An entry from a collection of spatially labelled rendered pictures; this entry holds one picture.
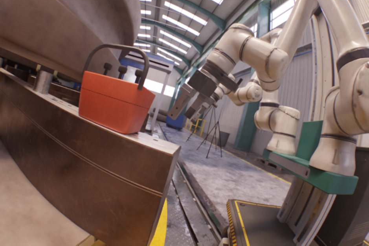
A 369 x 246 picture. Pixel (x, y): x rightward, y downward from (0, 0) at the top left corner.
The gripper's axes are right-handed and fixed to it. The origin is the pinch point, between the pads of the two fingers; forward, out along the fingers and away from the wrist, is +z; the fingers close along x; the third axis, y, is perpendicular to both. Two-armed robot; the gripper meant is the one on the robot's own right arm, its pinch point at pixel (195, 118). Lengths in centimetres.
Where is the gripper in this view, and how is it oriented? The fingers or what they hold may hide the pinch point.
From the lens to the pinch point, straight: 84.3
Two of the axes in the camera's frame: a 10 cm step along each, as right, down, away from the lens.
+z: -6.4, 7.5, -1.6
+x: -0.2, 1.9, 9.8
